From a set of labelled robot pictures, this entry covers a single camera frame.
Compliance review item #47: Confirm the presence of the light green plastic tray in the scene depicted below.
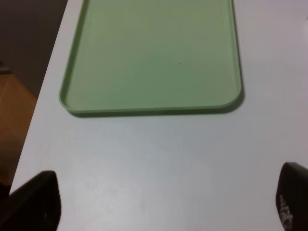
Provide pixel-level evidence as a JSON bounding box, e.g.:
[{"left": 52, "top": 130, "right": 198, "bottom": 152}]
[{"left": 59, "top": 0, "right": 243, "bottom": 116}]

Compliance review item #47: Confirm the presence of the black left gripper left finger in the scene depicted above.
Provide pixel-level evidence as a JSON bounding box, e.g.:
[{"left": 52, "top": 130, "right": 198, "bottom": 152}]
[{"left": 0, "top": 170, "right": 61, "bottom": 231}]

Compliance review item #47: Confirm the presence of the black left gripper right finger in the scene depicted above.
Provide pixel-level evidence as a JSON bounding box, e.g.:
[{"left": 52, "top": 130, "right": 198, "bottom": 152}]
[{"left": 276, "top": 162, "right": 308, "bottom": 231}]

